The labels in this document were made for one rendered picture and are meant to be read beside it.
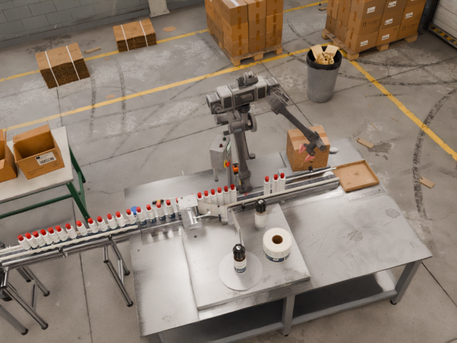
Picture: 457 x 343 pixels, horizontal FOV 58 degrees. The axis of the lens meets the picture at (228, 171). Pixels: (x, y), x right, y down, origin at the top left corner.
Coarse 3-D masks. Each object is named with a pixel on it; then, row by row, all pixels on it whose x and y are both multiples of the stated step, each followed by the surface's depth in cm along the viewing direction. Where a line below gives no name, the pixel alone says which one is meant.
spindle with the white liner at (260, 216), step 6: (258, 204) 288; (264, 204) 288; (258, 210) 292; (264, 210) 293; (258, 216) 297; (264, 216) 297; (258, 222) 302; (264, 222) 302; (258, 228) 308; (264, 228) 308
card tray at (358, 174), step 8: (360, 160) 352; (344, 168) 352; (352, 168) 351; (360, 168) 351; (368, 168) 350; (336, 176) 346; (344, 176) 346; (352, 176) 345; (360, 176) 345; (368, 176) 344; (376, 176) 339; (344, 184) 340; (352, 184) 339; (360, 184) 339; (368, 184) 336
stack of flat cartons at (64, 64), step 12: (60, 48) 623; (72, 48) 622; (48, 60) 603; (60, 60) 601; (72, 60) 599; (48, 72) 591; (60, 72) 599; (72, 72) 607; (84, 72) 615; (48, 84) 604; (60, 84) 610
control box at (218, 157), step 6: (216, 138) 293; (222, 138) 293; (228, 138) 293; (216, 144) 289; (222, 144) 288; (210, 150) 287; (216, 150) 285; (222, 150) 285; (210, 156) 291; (216, 156) 288; (222, 156) 287; (228, 156) 300; (216, 162) 293; (222, 162) 292; (216, 168) 298; (222, 168) 296
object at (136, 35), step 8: (128, 24) 684; (136, 24) 683; (144, 24) 682; (120, 32) 670; (128, 32) 668; (136, 32) 666; (144, 32) 665; (152, 32) 661; (120, 40) 651; (128, 40) 655; (136, 40) 660; (144, 40) 664; (152, 40) 669; (120, 48) 662; (128, 48) 664; (136, 48) 670
